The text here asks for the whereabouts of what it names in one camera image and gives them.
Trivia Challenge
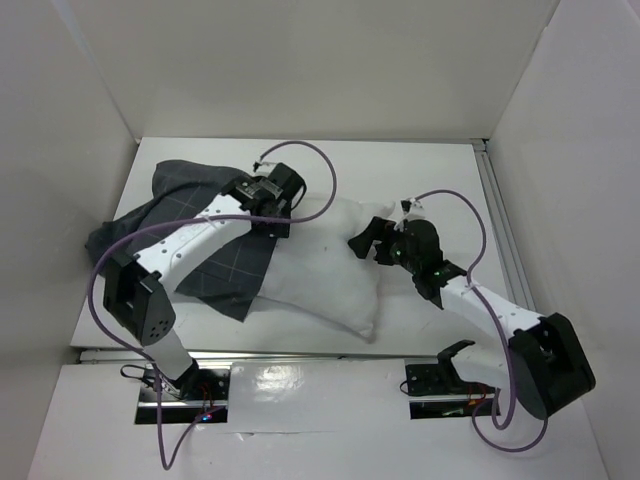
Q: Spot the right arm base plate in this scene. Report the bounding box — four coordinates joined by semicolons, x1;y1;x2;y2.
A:
399;340;495;420

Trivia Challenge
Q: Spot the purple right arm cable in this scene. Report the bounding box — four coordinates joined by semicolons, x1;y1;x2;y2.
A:
409;188;549;451

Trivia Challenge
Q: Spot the aluminium front rail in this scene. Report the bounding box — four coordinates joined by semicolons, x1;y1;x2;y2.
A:
77;349;403;364

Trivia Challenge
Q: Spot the dark grey checked pillowcase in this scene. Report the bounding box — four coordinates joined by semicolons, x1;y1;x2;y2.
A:
85;160;277;322

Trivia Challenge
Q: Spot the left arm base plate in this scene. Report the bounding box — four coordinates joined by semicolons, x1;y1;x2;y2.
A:
120;362;231;425

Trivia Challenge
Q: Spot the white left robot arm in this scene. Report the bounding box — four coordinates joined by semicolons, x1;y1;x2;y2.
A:
103;163;306;399

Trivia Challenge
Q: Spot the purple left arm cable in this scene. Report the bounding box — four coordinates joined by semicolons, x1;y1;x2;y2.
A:
87;140;337;471

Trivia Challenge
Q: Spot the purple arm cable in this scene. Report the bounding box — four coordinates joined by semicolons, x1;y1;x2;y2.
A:
409;188;549;451
87;140;337;471

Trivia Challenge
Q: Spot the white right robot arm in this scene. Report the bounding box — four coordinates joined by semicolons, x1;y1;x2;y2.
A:
348;217;596;420

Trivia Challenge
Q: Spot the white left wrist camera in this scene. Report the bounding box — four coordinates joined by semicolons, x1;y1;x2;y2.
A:
253;159;276;177

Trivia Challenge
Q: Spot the white pillow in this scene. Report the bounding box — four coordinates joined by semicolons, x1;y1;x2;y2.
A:
247;198;409;346

